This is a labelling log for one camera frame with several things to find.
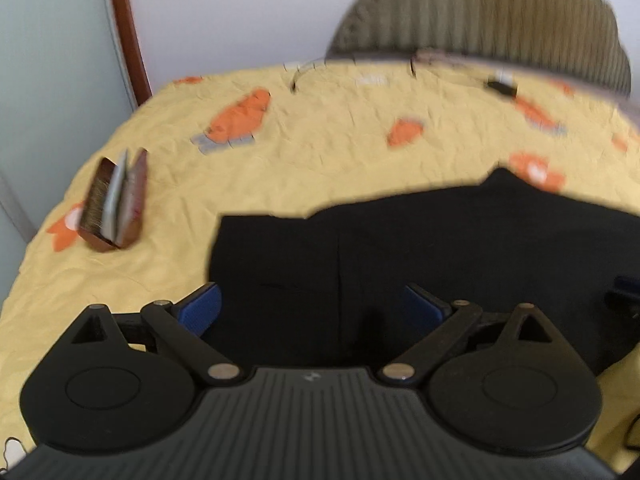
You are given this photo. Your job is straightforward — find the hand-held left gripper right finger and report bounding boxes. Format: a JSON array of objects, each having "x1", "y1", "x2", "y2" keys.
[{"x1": 377, "y1": 282, "x2": 553, "y2": 388}]

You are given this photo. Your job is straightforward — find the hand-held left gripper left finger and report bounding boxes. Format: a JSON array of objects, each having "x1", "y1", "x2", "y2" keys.
[{"x1": 71, "y1": 282, "x2": 245, "y2": 387}]

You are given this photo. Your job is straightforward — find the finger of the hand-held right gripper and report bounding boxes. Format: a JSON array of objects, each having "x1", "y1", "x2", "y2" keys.
[{"x1": 604, "y1": 274, "x2": 640, "y2": 312}]

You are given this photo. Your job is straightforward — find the black pants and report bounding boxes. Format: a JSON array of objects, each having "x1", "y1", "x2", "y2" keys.
[{"x1": 207, "y1": 167, "x2": 640, "y2": 376}]

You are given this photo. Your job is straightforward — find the brown leather wallet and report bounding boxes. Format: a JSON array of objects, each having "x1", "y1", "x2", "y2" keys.
[{"x1": 77, "y1": 147, "x2": 150, "y2": 251}]

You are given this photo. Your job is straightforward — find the yellow printed bedsheet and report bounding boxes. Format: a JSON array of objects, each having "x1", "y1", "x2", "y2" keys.
[{"x1": 0, "y1": 57, "x2": 640, "y2": 472}]

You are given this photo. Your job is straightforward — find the small black and white charger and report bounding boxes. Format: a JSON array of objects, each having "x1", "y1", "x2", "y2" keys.
[{"x1": 486, "y1": 72, "x2": 519, "y2": 98}]

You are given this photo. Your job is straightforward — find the frosted glass door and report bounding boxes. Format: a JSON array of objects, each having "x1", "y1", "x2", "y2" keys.
[{"x1": 0, "y1": 0, "x2": 139, "y2": 306}]

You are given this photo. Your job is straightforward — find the olive ribbed blanket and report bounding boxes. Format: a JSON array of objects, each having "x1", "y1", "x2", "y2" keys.
[{"x1": 326, "y1": 0, "x2": 633, "y2": 97}]

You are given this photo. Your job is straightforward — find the brown wooden door frame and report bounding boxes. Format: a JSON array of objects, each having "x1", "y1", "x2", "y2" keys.
[{"x1": 106, "y1": 0, "x2": 153, "y2": 107}]

